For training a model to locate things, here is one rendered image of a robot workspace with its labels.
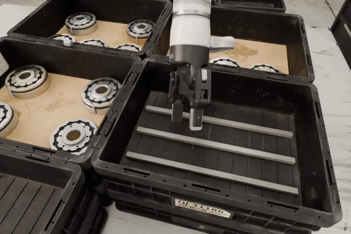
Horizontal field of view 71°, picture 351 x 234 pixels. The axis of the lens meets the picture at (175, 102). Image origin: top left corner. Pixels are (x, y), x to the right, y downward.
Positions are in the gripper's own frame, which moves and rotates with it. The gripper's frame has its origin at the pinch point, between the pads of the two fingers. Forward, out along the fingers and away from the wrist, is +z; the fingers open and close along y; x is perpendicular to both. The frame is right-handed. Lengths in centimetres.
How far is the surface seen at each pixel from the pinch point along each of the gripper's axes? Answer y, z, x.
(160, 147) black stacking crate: -8.8, 6.9, -1.9
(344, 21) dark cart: -75, -56, 142
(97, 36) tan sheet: -46, -22, -15
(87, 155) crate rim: -0.9, 5.9, -17.4
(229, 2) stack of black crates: -110, -67, 75
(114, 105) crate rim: -7.7, -2.2, -12.5
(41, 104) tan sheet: -27.8, -0.3, -28.5
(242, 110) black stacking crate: -9.1, -1.7, 19.3
